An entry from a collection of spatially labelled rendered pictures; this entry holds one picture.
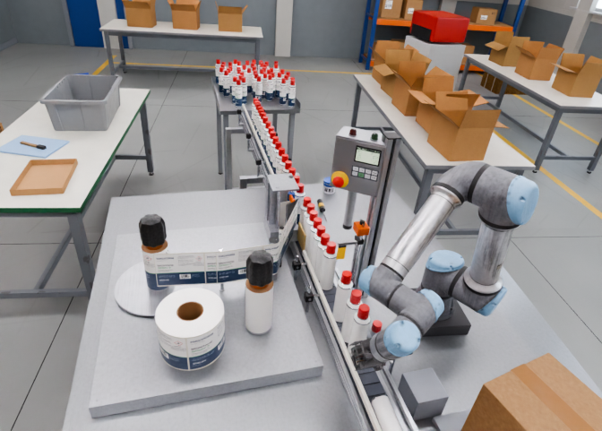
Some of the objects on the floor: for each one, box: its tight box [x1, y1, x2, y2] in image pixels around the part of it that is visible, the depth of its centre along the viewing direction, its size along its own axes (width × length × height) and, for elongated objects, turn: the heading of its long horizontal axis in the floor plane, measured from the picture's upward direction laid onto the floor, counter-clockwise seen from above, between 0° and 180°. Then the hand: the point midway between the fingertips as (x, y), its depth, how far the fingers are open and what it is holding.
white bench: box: [0, 89, 154, 300], centre depth 304 cm, size 190×75×80 cm, turn 0°
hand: (365, 358), depth 128 cm, fingers closed
